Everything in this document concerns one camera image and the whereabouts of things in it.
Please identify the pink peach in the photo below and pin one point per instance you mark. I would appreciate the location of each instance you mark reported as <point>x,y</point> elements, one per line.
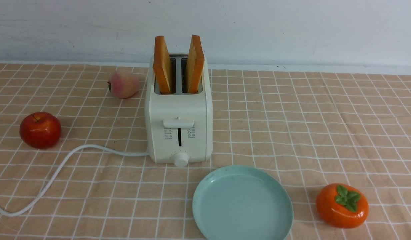
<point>123,84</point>

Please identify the red apple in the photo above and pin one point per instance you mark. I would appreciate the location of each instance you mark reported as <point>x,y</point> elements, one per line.
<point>40,130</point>

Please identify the orange checked tablecloth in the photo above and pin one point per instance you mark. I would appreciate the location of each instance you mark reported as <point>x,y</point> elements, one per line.
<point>305,129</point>

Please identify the orange persimmon with green leaf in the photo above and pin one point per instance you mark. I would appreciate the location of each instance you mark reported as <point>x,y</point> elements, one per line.
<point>342,206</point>

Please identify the light blue round plate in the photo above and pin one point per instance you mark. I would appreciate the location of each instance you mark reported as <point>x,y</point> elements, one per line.
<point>242,203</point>

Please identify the toast slice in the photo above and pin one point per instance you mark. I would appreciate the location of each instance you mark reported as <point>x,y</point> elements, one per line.
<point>162,66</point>
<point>195,64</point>

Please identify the white two-slot toaster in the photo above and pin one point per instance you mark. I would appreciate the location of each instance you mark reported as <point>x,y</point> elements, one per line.
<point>179,126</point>

